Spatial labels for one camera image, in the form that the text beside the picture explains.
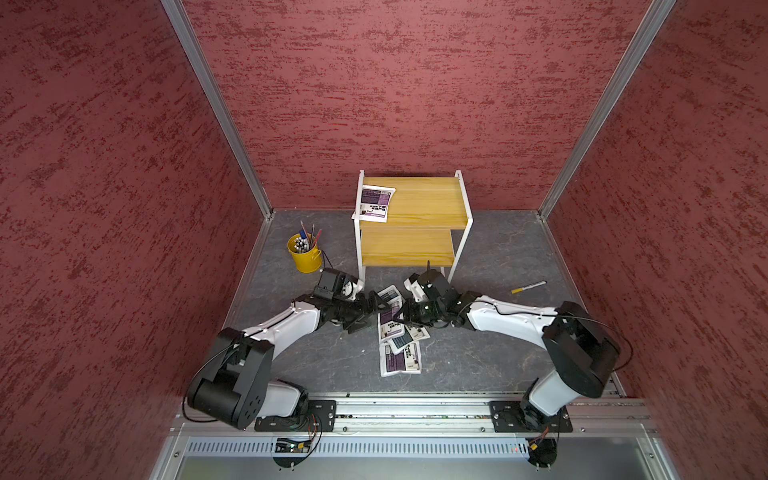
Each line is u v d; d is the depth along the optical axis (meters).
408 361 0.82
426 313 0.74
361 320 0.77
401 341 0.85
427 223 0.74
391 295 0.95
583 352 0.45
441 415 0.76
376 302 0.77
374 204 0.76
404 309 0.81
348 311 0.76
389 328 0.83
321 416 0.74
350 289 0.76
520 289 0.98
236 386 0.42
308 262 0.99
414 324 0.76
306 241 0.99
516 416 0.72
